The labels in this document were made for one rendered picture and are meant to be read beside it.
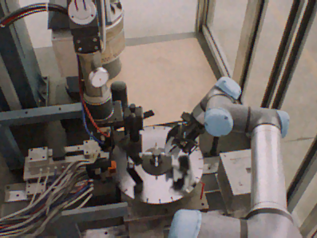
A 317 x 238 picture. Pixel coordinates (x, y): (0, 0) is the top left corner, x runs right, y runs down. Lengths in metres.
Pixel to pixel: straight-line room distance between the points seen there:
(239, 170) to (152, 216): 0.36
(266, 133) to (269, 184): 0.16
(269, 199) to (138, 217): 0.61
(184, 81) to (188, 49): 0.26
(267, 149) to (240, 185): 0.46
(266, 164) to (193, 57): 1.23
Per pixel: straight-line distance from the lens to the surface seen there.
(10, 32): 1.48
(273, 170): 0.84
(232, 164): 1.37
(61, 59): 0.97
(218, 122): 0.95
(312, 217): 1.25
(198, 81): 1.86
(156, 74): 1.88
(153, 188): 1.22
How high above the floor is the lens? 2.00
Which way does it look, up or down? 49 degrees down
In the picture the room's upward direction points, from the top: straight up
